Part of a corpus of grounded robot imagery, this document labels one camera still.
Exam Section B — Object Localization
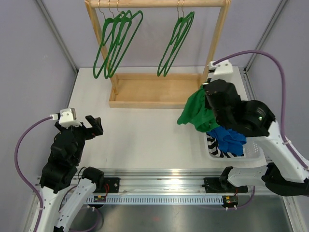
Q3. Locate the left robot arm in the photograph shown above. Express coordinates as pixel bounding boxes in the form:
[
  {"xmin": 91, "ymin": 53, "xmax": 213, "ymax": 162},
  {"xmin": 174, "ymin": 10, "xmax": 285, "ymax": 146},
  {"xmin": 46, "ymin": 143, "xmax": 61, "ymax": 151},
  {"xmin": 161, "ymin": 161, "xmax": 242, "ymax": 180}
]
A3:
[{"xmin": 37, "ymin": 116, "xmax": 104, "ymax": 232}]

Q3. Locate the green tank top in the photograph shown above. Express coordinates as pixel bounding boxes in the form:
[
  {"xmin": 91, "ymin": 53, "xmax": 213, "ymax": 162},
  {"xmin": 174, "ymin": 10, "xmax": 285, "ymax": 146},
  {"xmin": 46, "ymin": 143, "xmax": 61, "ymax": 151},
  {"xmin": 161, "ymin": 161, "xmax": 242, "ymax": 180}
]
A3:
[{"xmin": 177, "ymin": 86, "xmax": 220, "ymax": 133}]

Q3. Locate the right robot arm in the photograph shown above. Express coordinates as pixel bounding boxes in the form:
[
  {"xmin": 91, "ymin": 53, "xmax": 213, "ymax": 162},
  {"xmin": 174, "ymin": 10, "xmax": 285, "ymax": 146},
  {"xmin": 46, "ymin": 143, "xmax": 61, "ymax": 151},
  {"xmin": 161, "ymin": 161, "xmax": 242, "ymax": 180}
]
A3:
[{"xmin": 203, "ymin": 79, "xmax": 309, "ymax": 196}]

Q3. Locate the green hanger with metal hook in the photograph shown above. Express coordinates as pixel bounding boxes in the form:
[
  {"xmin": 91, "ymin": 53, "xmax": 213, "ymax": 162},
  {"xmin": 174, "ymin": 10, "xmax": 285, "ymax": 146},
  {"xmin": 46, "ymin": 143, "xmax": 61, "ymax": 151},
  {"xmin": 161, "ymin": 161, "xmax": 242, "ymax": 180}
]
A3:
[{"xmin": 90, "ymin": 0, "xmax": 123, "ymax": 79}]

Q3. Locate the zebra striped tank top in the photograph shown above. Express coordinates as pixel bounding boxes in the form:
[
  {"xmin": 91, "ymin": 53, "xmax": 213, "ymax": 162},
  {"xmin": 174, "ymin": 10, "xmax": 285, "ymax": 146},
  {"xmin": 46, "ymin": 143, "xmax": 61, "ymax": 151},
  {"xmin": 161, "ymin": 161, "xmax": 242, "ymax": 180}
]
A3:
[{"xmin": 206, "ymin": 135, "xmax": 237, "ymax": 159}]

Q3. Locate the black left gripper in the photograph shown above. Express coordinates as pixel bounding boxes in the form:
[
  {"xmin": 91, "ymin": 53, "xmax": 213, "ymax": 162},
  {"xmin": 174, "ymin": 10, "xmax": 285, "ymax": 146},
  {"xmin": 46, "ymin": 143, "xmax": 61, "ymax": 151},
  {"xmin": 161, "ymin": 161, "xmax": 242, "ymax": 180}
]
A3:
[{"xmin": 56, "ymin": 115, "xmax": 103, "ymax": 163}]

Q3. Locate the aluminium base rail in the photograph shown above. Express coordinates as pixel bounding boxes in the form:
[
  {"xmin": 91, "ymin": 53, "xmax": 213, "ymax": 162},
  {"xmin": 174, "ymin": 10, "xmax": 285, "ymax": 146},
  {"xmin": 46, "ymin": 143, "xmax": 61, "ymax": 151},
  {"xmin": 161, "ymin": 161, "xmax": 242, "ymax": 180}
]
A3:
[{"xmin": 32, "ymin": 168, "xmax": 294, "ymax": 195}]

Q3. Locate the white slotted cable duct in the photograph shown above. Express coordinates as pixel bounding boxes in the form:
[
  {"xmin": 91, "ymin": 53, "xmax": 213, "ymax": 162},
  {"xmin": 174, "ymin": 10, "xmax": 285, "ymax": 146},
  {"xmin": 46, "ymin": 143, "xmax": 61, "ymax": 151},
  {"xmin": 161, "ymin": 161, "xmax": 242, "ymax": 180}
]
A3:
[{"xmin": 86, "ymin": 195, "xmax": 223, "ymax": 205}]

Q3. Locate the white plastic basket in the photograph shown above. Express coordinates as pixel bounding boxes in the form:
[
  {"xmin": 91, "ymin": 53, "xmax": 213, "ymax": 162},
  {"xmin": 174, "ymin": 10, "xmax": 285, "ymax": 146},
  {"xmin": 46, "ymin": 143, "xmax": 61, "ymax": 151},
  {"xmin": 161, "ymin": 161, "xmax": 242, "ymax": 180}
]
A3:
[{"xmin": 204, "ymin": 133, "xmax": 263, "ymax": 162}]

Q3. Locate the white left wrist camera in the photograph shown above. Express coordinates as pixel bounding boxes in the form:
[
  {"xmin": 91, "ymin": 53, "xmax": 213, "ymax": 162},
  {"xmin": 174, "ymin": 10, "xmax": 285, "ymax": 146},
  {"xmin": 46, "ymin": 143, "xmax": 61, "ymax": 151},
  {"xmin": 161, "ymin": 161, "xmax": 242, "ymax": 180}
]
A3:
[{"xmin": 49, "ymin": 108, "xmax": 82, "ymax": 129}]

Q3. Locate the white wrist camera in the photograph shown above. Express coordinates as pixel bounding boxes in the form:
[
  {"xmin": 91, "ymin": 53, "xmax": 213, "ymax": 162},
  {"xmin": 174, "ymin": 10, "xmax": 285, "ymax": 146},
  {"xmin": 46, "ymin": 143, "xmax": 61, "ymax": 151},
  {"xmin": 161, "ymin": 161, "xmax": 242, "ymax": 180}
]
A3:
[
  {"xmin": 208, "ymin": 59, "xmax": 233, "ymax": 82},
  {"xmin": 49, "ymin": 108, "xmax": 82, "ymax": 129}
]

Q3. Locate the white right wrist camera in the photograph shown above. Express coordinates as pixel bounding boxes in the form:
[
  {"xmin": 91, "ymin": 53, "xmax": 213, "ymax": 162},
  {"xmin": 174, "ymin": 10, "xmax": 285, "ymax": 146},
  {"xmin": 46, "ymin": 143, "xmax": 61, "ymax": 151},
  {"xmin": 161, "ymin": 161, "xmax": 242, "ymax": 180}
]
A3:
[{"xmin": 208, "ymin": 59, "xmax": 233, "ymax": 82}]

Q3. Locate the wooden clothes rack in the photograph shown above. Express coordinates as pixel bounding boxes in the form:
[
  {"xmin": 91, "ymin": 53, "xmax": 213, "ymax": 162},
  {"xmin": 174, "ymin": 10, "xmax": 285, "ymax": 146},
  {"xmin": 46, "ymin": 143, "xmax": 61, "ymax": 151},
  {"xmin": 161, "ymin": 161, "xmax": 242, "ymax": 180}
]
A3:
[{"xmin": 84, "ymin": 0, "xmax": 231, "ymax": 109}]

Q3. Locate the blue tank top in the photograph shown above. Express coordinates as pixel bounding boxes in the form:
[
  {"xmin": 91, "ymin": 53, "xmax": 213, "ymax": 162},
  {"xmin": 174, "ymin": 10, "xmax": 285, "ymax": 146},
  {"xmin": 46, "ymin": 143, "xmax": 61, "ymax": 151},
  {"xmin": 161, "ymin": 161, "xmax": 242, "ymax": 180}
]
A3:
[{"xmin": 206, "ymin": 126, "xmax": 247, "ymax": 156}]

